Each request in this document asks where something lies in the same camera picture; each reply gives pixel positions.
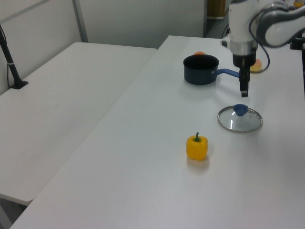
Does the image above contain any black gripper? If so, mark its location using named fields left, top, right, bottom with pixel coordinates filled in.
left=232, top=52, right=257, bottom=97

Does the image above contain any glass pot lid blue knob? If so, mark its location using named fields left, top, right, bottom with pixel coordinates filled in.
left=217, top=103, right=264, bottom=133

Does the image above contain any pink yellow peach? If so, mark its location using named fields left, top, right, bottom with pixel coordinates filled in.
left=249, top=58, right=263, bottom=73

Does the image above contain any dark blue saucepan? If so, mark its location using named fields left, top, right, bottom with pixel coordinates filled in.
left=183, top=54, right=240, bottom=85

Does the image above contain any black table clamp block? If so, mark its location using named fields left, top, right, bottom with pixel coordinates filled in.
left=289, top=31, right=305, bottom=50

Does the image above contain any wooden cabinet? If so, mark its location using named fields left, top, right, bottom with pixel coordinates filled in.
left=206, top=0, right=226, bottom=20

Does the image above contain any yellow bell pepper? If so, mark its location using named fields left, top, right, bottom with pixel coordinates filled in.
left=185, top=132, right=208, bottom=161

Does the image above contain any white side table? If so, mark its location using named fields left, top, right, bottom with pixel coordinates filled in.
left=0, top=42, right=158, bottom=206

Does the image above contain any grey partition post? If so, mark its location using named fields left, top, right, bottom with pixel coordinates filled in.
left=71, top=0, right=89, bottom=43

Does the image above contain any black camera stand pole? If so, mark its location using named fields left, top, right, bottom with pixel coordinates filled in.
left=0, top=23, right=29, bottom=90

